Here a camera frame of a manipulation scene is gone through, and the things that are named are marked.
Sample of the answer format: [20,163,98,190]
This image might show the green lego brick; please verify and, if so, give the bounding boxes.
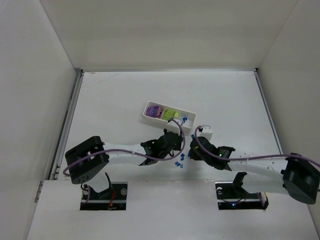
[161,108,180,121]

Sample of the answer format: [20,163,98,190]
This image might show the purple lego brick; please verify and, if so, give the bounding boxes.
[145,105,163,118]

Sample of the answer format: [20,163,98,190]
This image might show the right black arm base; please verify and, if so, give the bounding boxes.
[215,172,269,211]

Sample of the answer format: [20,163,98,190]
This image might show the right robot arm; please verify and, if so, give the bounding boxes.
[188,136,320,205]

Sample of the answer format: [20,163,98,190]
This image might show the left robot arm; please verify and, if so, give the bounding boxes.
[63,129,185,185]

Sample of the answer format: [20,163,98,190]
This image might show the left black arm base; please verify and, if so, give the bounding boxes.
[80,172,128,211]

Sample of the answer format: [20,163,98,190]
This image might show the white divided plastic container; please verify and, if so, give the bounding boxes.
[142,101,197,132]

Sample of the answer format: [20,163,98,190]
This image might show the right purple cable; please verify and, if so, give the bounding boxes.
[194,125,320,167]

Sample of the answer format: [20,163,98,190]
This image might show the purple cable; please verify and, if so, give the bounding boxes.
[62,117,186,176]
[194,125,320,167]

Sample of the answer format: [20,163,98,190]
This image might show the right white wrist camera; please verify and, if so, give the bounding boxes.
[199,125,213,140]

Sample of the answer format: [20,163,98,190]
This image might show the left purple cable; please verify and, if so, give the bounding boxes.
[62,117,186,176]

